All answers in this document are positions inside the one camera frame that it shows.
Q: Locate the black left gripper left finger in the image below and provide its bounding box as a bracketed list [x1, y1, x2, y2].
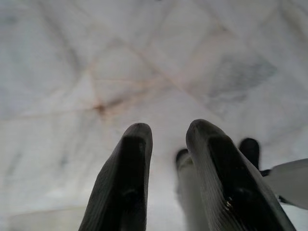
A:
[78, 122, 154, 231]

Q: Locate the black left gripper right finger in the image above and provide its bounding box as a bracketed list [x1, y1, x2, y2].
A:
[185, 119, 297, 231]

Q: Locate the black robot right foot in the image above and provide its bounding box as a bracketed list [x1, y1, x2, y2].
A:
[239, 138, 261, 172]

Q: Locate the black robot foot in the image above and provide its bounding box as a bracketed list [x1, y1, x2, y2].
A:
[239, 138, 261, 172]
[176, 148, 190, 169]

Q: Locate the black robot left foot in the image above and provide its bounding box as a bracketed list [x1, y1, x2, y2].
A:
[176, 148, 190, 169]

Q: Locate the grey robot right leg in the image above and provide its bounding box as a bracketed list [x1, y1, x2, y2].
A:
[260, 158, 308, 210]

